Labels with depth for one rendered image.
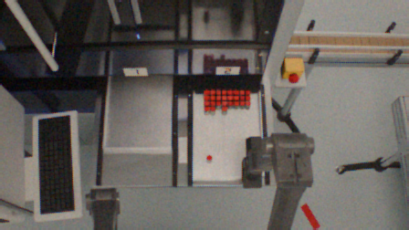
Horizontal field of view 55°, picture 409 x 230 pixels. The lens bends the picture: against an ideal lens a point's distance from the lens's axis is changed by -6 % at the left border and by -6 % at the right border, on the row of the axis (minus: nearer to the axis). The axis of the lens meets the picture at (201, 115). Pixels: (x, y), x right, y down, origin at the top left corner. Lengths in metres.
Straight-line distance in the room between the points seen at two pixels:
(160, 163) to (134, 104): 0.26
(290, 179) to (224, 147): 0.75
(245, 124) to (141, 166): 0.42
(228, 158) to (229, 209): 0.89
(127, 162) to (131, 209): 0.89
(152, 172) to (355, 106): 1.59
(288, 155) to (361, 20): 2.30
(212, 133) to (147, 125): 0.25
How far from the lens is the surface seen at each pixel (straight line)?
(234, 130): 1.61
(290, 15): 1.27
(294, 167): 0.89
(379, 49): 1.83
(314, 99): 2.71
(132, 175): 1.58
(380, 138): 2.76
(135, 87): 1.70
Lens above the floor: 2.40
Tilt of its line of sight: 69 degrees down
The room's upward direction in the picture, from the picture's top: straight up
